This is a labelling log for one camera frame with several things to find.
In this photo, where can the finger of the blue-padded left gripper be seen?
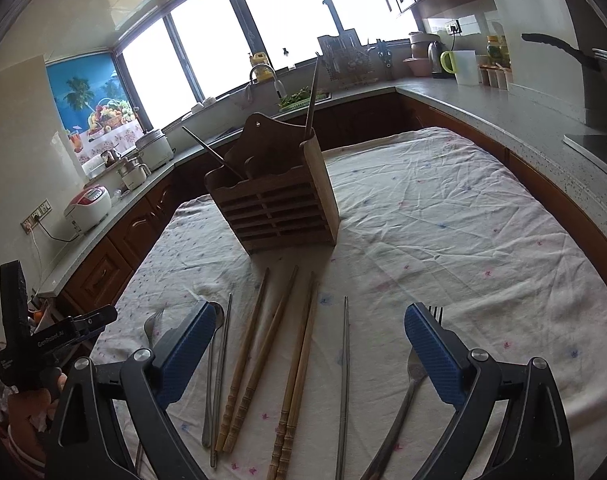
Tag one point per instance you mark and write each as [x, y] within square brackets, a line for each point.
[87, 439]

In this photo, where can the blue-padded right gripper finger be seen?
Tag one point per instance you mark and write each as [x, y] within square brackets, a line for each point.
[533, 441]

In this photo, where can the steel spoon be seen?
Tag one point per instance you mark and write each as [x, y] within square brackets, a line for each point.
[206, 431]

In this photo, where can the steel chopstick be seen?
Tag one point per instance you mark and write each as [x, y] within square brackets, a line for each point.
[213, 153]
[218, 393]
[344, 394]

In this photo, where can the person's left hand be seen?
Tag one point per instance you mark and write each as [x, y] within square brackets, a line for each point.
[29, 413]

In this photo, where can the small steel fork left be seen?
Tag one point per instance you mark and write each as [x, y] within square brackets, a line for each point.
[149, 326]

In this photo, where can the steel fork right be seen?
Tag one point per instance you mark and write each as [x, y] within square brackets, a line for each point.
[417, 374]

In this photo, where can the white red rice cooker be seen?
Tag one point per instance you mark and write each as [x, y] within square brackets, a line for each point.
[88, 208]

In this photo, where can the steel chopstick beside spoon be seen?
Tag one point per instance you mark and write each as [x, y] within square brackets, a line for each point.
[218, 393]

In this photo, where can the small white blender jug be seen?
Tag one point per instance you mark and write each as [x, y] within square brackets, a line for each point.
[134, 173]

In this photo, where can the white floral tablecloth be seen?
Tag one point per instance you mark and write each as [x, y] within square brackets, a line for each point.
[424, 216]

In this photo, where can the white electric pot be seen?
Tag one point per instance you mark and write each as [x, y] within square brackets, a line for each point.
[154, 149]

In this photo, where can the fruit poster blue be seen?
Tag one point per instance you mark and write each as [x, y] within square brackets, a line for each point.
[94, 109]

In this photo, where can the wooden utensil holder box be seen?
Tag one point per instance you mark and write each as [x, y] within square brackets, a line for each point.
[274, 189]

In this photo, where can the yellow detergent bottle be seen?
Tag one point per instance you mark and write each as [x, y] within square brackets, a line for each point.
[261, 67]

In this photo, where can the chrome sink faucet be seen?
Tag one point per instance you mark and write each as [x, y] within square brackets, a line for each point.
[277, 85]

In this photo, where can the spice jar set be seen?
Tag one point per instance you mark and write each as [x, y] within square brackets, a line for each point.
[496, 76]

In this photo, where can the green vegetables in sink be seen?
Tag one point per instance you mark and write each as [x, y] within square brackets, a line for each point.
[301, 97]

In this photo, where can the black wok on stove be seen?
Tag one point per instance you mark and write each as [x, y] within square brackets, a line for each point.
[597, 61]

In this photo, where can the yellow lid jar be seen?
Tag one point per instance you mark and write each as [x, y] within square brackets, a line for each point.
[497, 51]

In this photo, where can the pink plastic basin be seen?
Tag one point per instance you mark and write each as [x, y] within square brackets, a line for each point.
[419, 67]

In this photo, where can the steel electric kettle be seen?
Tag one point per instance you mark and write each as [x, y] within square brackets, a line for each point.
[435, 49]

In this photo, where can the dish rack with boards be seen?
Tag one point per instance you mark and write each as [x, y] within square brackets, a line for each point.
[345, 58]

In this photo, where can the wall power socket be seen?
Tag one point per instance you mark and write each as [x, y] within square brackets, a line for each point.
[36, 216]

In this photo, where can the white jug green handle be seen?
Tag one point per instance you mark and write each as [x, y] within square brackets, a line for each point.
[463, 65]

